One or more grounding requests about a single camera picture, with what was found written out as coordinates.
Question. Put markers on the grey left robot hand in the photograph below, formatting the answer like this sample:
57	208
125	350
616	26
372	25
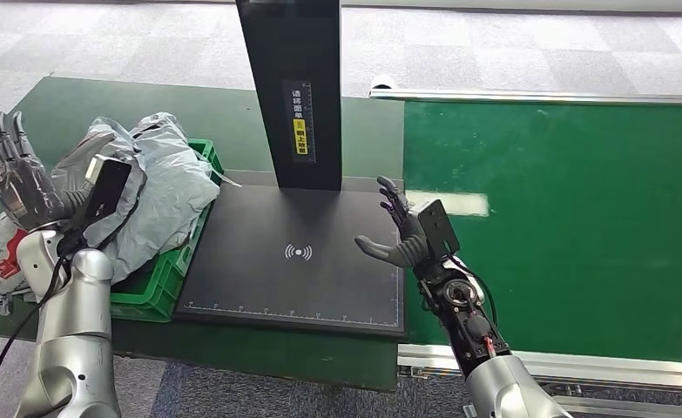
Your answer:
23	184

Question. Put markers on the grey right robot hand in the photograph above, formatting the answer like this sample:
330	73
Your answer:
410	242

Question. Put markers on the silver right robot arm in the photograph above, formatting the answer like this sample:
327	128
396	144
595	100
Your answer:
479	340

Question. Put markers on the black weighing scale platform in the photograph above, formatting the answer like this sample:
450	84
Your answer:
294	283

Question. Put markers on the green plastic basket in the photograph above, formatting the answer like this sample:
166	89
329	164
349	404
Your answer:
150	294

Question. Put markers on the dark green table mat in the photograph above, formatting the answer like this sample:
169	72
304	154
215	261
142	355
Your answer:
63	98

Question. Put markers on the large plain grey mailer bag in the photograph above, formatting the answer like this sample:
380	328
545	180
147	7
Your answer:
173	190

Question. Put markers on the black yellow label sticker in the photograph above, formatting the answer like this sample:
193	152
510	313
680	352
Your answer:
300	135

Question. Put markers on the white conveyor roller end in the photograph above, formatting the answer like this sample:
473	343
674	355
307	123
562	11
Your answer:
382	83

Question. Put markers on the green conveyor belt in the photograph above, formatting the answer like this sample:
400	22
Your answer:
577	202

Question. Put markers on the black scanner column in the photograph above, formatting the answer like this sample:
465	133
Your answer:
288	52

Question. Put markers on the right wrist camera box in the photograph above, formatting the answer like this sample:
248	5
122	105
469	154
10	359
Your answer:
438	228

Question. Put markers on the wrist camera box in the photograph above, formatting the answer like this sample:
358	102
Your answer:
438	228
110	184

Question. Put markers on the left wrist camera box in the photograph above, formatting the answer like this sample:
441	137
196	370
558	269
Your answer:
110	184

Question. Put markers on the long thin aluminium conveyor rail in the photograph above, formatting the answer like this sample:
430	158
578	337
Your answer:
548	96

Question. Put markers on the broad aluminium conveyor rail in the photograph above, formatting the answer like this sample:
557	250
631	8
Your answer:
606	369

